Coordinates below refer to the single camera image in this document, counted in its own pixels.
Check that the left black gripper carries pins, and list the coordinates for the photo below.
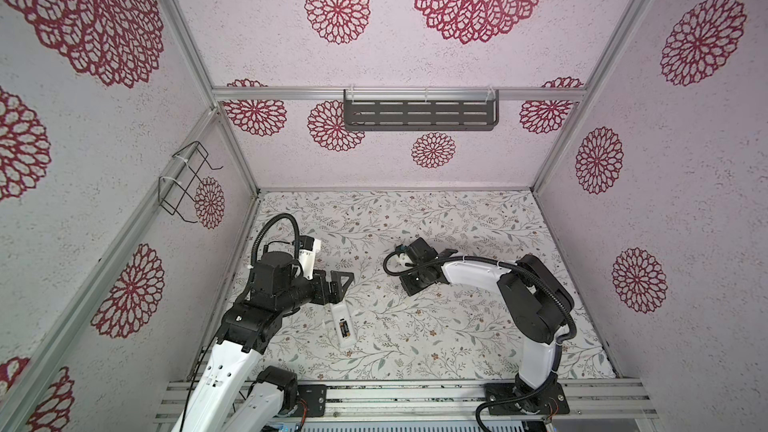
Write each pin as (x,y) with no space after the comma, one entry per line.
(335,292)

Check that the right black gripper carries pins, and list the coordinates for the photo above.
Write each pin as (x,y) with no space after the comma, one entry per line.
(406,285)

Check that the white remote control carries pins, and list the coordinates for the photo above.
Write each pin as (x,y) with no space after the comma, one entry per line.
(340,311)

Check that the black AAA battery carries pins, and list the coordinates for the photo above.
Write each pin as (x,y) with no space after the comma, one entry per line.
(344,329)

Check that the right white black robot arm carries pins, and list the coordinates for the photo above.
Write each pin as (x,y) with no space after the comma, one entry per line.
(539,305)

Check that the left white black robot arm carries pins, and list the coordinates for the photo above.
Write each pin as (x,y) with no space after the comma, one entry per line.
(276,287)

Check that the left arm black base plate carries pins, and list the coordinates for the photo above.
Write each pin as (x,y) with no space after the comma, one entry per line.
(305,400)

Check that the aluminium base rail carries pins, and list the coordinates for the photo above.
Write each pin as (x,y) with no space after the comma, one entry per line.
(424,400)

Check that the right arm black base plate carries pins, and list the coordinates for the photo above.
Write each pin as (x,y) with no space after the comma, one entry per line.
(550,401)

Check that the grey slotted wall shelf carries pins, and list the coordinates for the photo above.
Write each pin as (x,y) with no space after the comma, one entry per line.
(425,115)

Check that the black wire wall basket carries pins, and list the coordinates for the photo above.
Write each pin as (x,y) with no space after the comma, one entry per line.
(175,189)

